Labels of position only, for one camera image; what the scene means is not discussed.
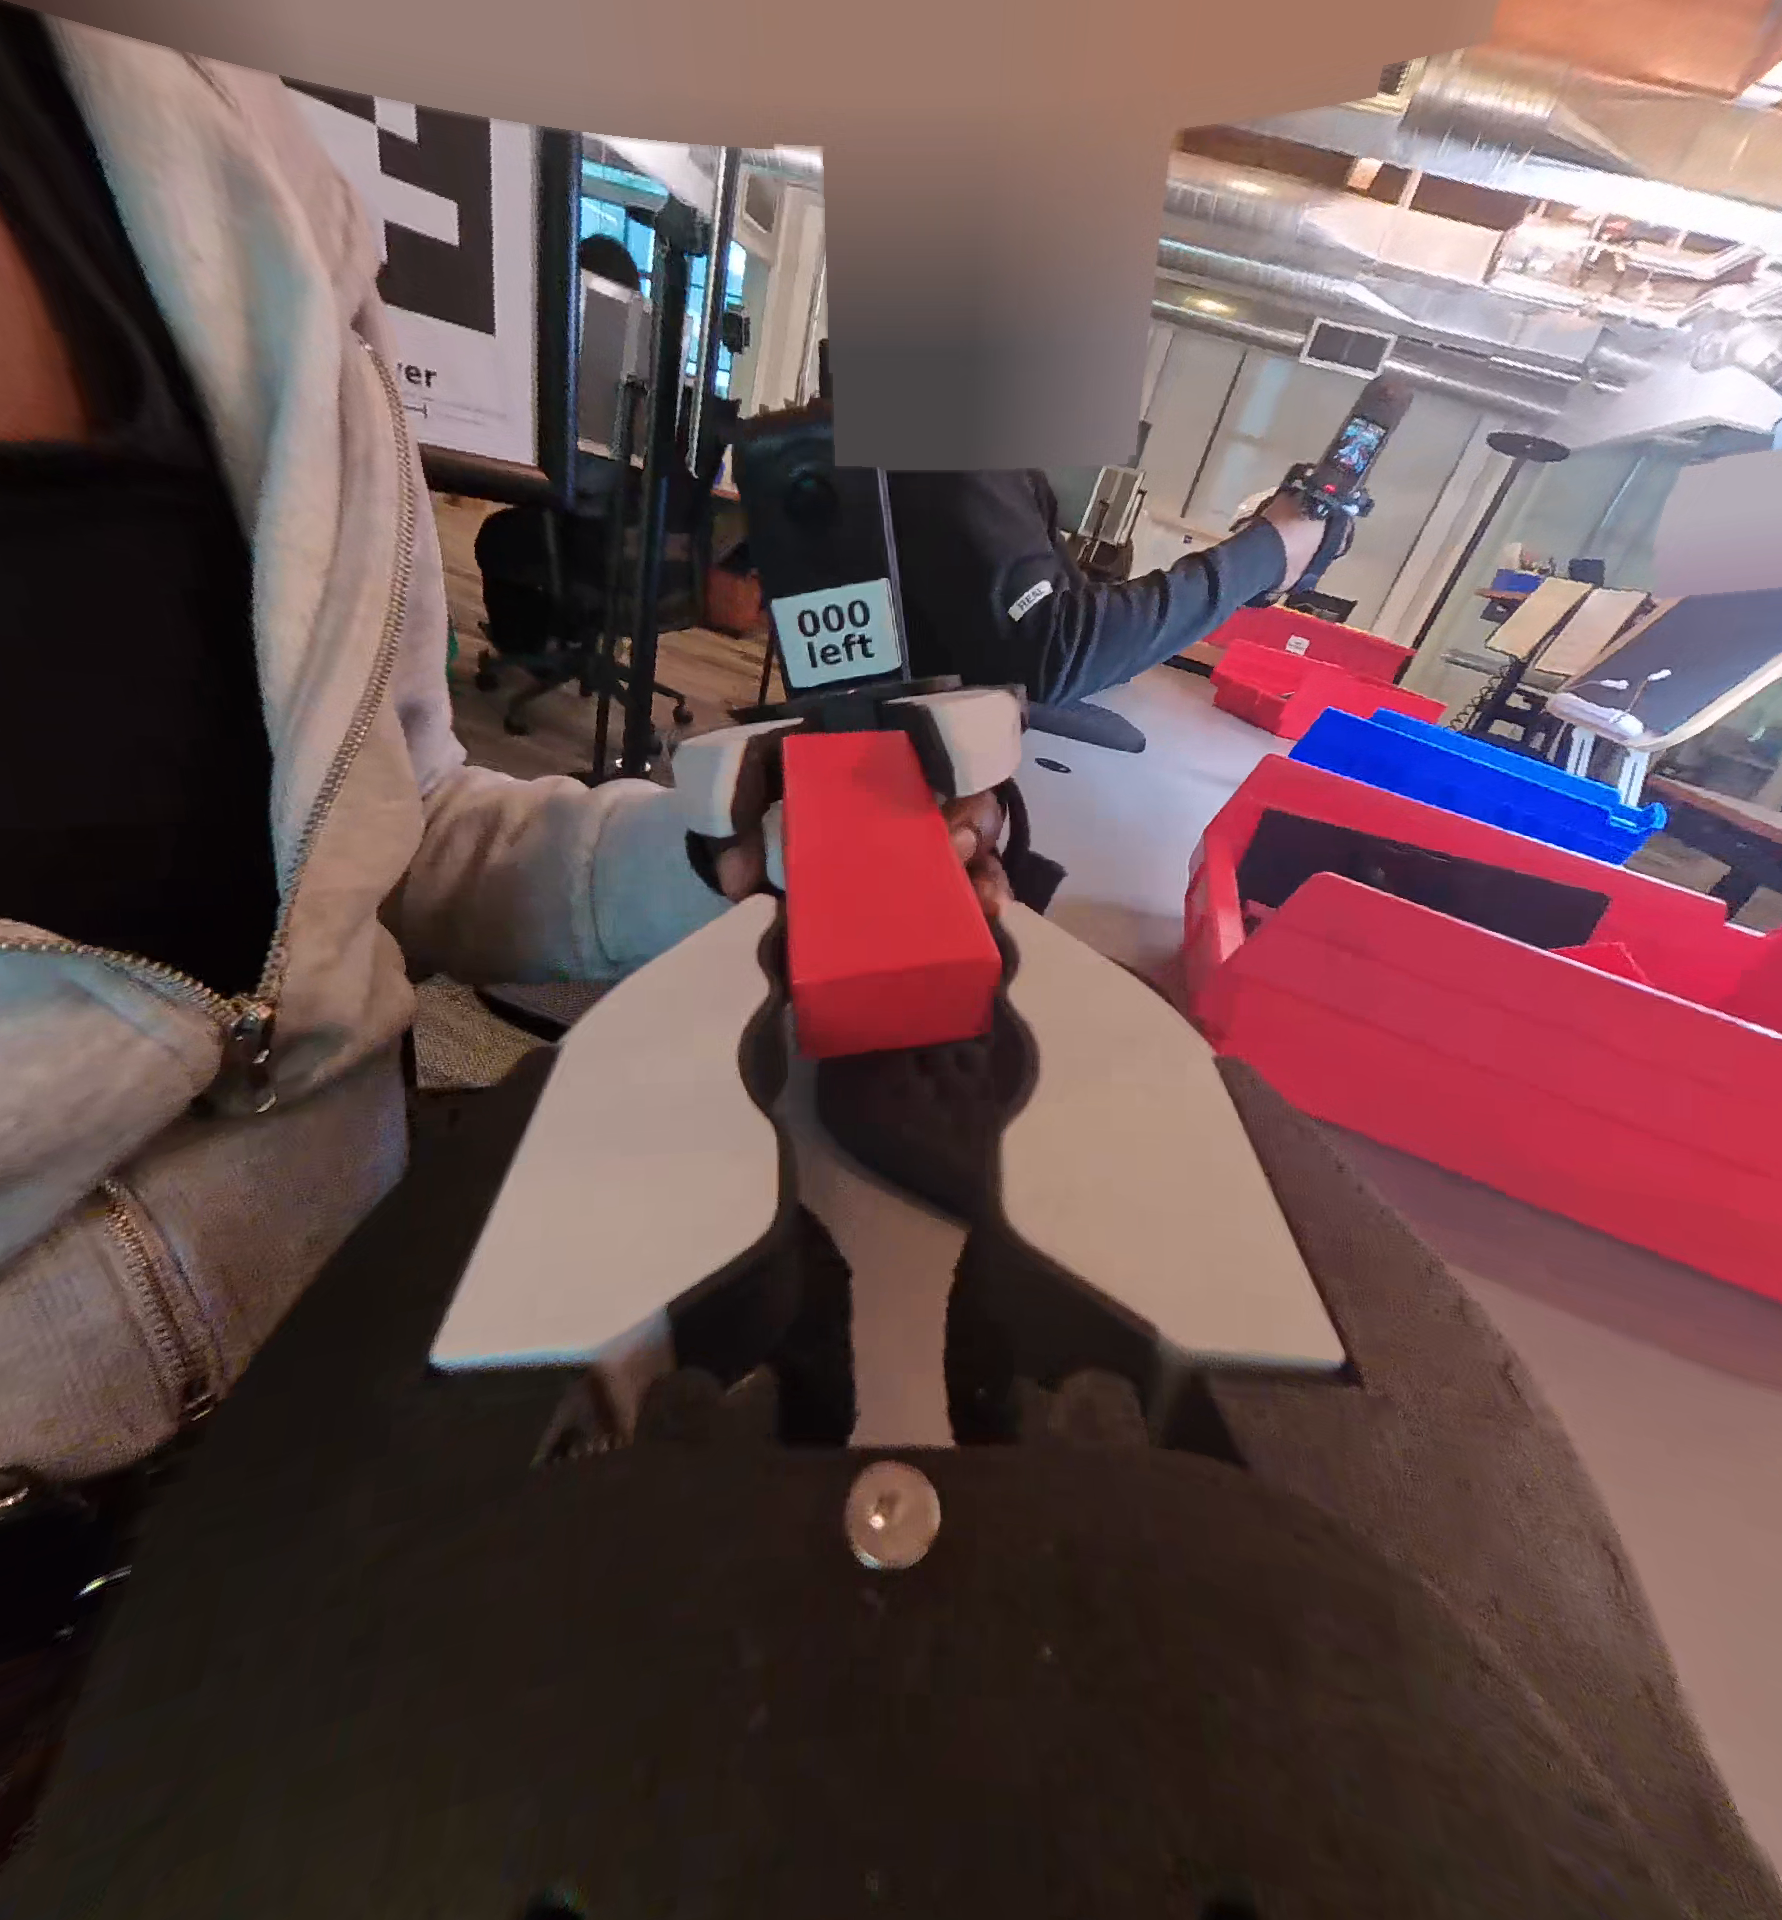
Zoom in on white stand frame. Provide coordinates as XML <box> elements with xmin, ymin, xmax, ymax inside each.
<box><xmin>1544</xmin><ymin>687</ymin><xmax>1655</xmax><ymax>805</ymax></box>

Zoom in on black tilted board white frame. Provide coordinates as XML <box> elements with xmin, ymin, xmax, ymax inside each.
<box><xmin>1552</xmin><ymin>593</ymin><xmax>1782</xmax><ymax>751</ymax></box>

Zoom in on red plastic bin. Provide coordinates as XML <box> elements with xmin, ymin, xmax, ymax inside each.
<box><xmin>1188</xmin><ymin>754</ymin><xmax>1770</xmax><ymax>1054</ymax></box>
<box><xmin>1224</xmin><ymin>876</ymin><xmax>1782</xmax><ymax>1332</ymax></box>

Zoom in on distant red bin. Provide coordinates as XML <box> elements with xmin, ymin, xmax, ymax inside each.
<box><xmin>1220</xmin><ymin>603</ymin><xmax>1417</xmax><ymax>681</ymax></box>
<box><xmin>1208</xmin><ymin>642</ymin><xmax>1448</xmax><ymax>740</ymax></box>

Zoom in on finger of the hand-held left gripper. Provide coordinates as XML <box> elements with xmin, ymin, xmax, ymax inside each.
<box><xmin>672</xmin><ymin>720</ymin><xmax>792</xmax><ymax>892</ymax></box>
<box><xmin>904</xmin><ymin>691</ymin><xmax>1034</xmax><ymax>805</ymax></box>

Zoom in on tan slanted boards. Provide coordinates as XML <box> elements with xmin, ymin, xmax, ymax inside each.
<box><xmin>1482</xmin><ymin>578</ymin><xmax>1655</xmax><ymax>681</ymax></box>

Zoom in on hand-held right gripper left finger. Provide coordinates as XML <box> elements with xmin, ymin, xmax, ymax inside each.
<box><xmin>428</xmin><ymin>899</ymin><xmax>800</xmax><ymax>1372</ymax></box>

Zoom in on red rectangular block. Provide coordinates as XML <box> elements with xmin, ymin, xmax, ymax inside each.
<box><xmin>779</xmin><ymin>730</ymin><xmax>1005</xmax><ymax>1063</ymax></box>

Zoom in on dark blue bin stack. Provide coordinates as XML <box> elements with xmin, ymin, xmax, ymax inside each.
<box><xmin>1288</xmin><ymin>708</ymin><xmax>1668</xmax><ymax>869</ymax></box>

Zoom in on person's left hand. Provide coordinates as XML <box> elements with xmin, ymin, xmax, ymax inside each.
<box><xmin>710</xmin><ymin>789</ymin><xmax>1017</xmax><ymax>920</ymax></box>

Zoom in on framed black white marker poster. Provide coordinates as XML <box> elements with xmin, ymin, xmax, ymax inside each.
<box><xmin>283</xmin><ymin>76</ymin><xmax>541</xmax><ymax>470</ymax></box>

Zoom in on black pole with disc top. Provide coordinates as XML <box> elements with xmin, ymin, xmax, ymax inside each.
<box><xmin>1423</xmin><ymin>433</ymin><xmax>1572</xmax><ymax>651</ymax></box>

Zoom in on person's grey hoodie torso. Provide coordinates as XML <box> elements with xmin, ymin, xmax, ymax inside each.
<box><xmin>0</xmin><ymin>0</ymin><xmax>600</xmax><ymax>1518</ymax></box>

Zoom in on black tripod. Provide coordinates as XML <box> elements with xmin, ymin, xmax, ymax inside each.
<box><xmin>591</xmin><ymin>144</ymin><xmax>750</xmax><ymax>783</ymax></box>

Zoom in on person's left forearm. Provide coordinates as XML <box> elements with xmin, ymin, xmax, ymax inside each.
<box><xmin>417</xmin><ymin>756</ymin><xmax>735</xmax><ymax>994</ymax></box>

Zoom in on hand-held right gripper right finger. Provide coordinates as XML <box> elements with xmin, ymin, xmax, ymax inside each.
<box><xmin>977</xmin><ymin>897</ymin><xmax>1353</xmax><ymax>1377</ymax></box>

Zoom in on black office chair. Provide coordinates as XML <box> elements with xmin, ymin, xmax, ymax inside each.
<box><xmin>471</xmin><ymin>504</ymin><xmax>697</xmax><ymax>740</ymax></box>

